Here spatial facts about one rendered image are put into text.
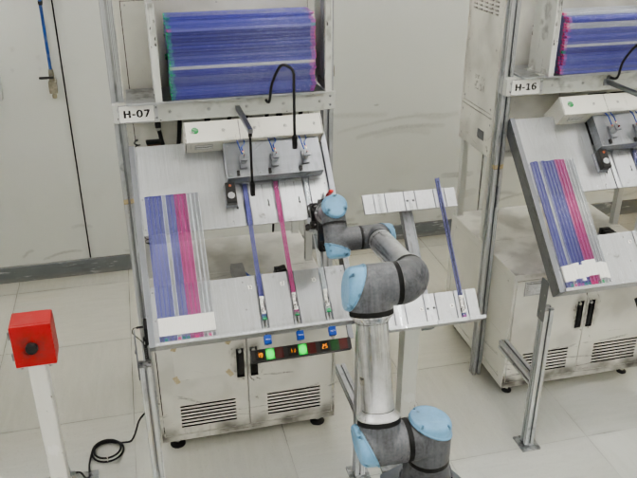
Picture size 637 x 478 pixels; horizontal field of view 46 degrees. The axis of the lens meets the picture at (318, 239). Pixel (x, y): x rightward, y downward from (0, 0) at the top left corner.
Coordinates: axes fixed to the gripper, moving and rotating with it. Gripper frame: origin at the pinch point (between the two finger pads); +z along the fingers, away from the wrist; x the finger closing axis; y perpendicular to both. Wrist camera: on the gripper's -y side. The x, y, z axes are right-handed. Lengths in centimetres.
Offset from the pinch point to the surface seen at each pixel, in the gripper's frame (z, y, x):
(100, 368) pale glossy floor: 116, -37, 85
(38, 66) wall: 131, 117, 102
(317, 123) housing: 0.0, 38.1, -6.2
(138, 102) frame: -5, 48, 55
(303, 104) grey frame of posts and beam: 0.0, 45.4, -2.4
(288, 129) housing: -0.2, 36.7, 4.4
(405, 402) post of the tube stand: 29, -66, -33
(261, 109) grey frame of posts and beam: 0.4, 44.9, 13.1
